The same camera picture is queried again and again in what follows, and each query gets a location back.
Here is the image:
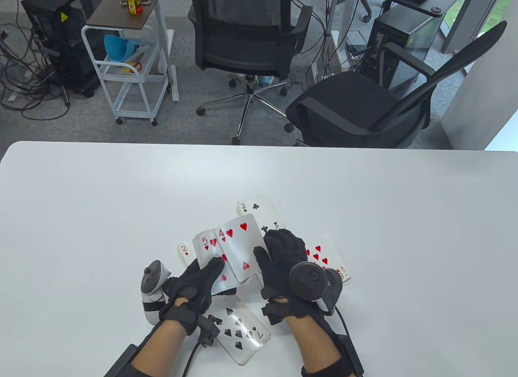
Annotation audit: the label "black left glove cable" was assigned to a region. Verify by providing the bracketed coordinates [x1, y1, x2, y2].
[181, 343, 201, 377]

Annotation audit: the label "dark office desk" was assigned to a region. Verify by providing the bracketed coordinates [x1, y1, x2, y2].
[358, 0, 461, 16]

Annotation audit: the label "black padded office chair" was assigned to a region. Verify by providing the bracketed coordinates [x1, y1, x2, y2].
[285, 21, 508, 149]

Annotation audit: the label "black right glove cable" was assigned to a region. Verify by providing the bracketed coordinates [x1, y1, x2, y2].
[334, 306, 350, 337]

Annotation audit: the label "blue plastic bowl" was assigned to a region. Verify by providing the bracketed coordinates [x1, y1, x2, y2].
[104, 34, 143, 64]

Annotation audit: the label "black right forearm strap pack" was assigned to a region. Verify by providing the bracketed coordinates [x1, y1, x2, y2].
[301, 334, 364, 377]

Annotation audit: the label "person's left hand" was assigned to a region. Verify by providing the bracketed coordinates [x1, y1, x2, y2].
[159, 256, 237, 335]

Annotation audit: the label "tangle of black floor cables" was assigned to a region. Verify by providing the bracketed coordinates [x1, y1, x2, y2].
[0, 23, 72, 120]

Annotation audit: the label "black mesh back office chair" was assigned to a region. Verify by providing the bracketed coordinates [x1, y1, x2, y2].
[187, 0, 314, 146]

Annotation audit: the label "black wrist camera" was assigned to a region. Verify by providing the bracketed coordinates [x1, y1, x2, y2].
[197, 314, 221, 347]
[261, 302, 286, 327]

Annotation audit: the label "black left forearm strap pack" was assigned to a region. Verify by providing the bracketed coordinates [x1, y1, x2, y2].
[104, 344, 162, 377]

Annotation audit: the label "person's left forearm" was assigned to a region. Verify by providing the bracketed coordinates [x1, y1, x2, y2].
[132, 320, 189, 377]

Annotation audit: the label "black forearm strap pack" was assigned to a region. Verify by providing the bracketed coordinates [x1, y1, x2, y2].
[301, 334, 364, 377]
[104, 344, 162, 377]

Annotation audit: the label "person's right forearm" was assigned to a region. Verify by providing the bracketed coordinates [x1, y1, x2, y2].
[284, 314, 344, 377]

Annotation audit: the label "black spades playing card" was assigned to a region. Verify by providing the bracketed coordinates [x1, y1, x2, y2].
[210, 296, 271, 365]

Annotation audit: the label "red hearts playing card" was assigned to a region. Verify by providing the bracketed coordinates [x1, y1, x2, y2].
[306, 236, 350, 282]
[213, 214, 267, 283]

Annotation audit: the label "grey left hand controller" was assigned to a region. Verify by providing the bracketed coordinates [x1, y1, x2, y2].
[141, 260, 171, 324]

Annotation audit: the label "red diamonds playing card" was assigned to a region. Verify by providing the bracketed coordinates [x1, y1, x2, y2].
[177, 243, 197, 266]

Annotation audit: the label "person's right hand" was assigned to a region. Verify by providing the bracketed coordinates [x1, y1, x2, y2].
[253, 228, 329, 326]

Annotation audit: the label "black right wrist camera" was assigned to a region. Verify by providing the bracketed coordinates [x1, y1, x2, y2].
[261, 302, 286, 327]

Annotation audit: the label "black computer tower yellow sticker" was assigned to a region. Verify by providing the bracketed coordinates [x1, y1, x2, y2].
[21, 0, 110, 97]

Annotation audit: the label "black glove cable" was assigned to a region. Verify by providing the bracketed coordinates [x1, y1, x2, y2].
[181, 343, 201, 377]
[334, 306, 350, 337]

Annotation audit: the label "brown top white side table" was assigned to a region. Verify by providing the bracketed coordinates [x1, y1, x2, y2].
[86, 0, 179, 103]

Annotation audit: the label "stack of red-backed playing cards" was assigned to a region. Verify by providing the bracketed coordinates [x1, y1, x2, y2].
[193, 229, 251, 295]

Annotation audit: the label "white wire rolling cart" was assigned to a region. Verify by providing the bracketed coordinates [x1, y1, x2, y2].
[81, 25, 170, 126]

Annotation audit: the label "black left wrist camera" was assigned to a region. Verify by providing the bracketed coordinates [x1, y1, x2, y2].
[197, 314, 221, 347]

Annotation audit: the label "pile of face-up clubs cards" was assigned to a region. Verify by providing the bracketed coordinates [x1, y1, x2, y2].
[236, 195, 287, 234]

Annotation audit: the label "black chair base with casters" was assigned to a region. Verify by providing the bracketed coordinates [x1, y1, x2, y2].
[358, 0, 393, 23]

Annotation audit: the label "black glass side computer tower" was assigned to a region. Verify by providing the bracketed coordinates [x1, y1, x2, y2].
[358, 6, 444, 99]

